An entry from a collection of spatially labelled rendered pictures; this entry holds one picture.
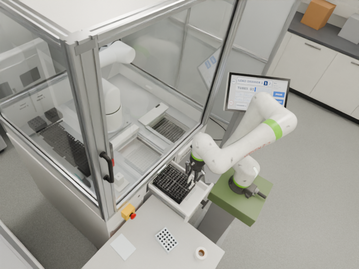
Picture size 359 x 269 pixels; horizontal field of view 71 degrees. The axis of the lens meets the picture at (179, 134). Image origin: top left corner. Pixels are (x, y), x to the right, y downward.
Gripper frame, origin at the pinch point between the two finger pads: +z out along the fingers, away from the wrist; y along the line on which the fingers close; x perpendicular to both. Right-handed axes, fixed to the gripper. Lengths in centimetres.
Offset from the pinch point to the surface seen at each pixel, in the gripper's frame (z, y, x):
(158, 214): 24.5, -6.9, -19.8
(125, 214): 9.4, -17.7, -38.3
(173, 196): 10.4, -4.4, -10.5
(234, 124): 28, -11, 94
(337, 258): 102, 130, 86
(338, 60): 21, 37, 294
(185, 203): 16.9, 3.0, -6.5
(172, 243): 21.5, 11.6, -29.5
